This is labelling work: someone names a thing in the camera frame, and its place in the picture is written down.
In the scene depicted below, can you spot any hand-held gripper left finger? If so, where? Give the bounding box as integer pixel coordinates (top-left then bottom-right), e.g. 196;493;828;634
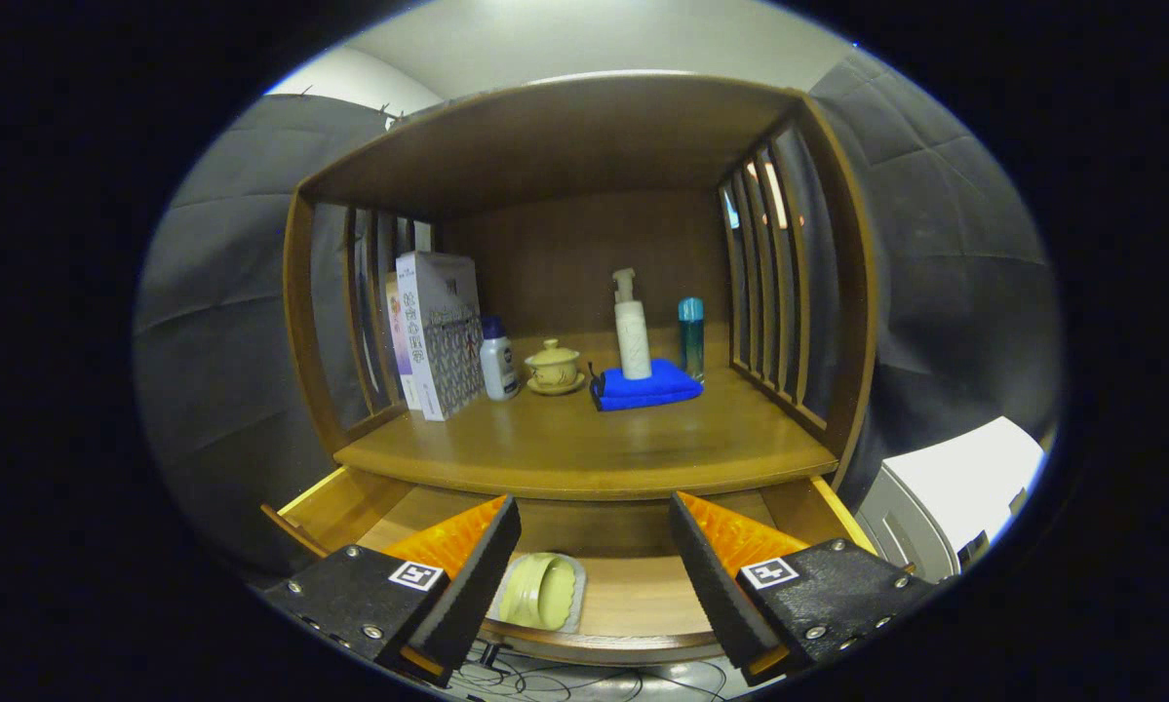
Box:
253;494;524;688

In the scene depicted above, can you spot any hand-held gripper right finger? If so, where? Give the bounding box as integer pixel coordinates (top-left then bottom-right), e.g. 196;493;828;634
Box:
669;490;941;686

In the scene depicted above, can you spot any pale green cup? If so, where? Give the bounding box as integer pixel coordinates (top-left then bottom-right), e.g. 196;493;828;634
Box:
496;552;587;635

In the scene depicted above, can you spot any wooden drawer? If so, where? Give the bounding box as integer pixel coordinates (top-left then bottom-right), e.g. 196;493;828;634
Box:
260;466;916;669

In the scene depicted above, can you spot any wooden countertop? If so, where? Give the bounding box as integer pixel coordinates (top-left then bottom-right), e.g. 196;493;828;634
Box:
333;366;840;501

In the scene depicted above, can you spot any white storage cabinet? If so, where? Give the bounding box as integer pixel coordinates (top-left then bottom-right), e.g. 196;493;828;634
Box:
855;416;1046;584

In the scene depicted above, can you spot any wooden cabinet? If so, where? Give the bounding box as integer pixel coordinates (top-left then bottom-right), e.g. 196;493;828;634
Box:
282;71;879;503

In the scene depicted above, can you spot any blue folded cloth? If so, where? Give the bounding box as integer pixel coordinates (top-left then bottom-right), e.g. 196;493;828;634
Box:
589;358;705;412

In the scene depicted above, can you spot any white bottle with blue cap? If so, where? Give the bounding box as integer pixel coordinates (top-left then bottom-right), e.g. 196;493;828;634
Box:
479;315;521;402

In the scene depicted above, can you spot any yellow lidded ceramic teacup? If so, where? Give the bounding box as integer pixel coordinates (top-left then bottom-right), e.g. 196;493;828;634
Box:
525;338;586;396

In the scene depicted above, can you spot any blue translucent bottle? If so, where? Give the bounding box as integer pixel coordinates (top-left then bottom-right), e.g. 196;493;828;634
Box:
679;297;706;383

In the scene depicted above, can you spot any thin purple book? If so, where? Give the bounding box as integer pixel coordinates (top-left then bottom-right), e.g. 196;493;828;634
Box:
385;272;424;411

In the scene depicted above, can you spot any white patterned book box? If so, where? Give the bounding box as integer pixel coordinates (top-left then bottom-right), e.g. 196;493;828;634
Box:
396;251;486;422

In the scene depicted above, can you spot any white pump bottle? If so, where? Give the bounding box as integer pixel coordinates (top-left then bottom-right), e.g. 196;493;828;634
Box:
612;268;653;381

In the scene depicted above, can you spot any black backdrop cloth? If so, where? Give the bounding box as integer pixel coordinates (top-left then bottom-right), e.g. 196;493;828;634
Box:
134;51;1068;576

